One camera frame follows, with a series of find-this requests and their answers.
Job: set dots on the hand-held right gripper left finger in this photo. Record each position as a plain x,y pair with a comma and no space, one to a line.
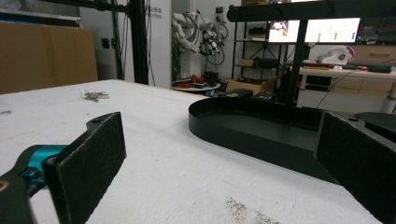
84,168

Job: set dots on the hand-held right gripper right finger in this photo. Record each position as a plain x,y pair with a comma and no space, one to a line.
358,158

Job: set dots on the bunch of metal keys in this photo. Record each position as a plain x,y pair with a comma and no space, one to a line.
94,95

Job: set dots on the black key rack with tray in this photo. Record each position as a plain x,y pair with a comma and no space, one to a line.
258,130

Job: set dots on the white office desk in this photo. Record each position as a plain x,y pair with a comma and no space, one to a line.
345,85

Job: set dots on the brown cardboard sheet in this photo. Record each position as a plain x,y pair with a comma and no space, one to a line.
46,57

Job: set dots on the dark computer monitor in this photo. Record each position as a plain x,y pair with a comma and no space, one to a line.
376,30

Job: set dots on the open cardboard box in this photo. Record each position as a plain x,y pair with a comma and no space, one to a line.
249,85

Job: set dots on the lit computer monitor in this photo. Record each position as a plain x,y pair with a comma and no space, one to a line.
314,30

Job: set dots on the small round white table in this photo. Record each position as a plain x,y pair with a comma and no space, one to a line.
196,88

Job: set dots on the black metal stand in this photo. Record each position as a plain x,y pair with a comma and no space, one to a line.
137,40

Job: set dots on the black metal shelf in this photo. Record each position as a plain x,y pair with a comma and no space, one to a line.
255,53

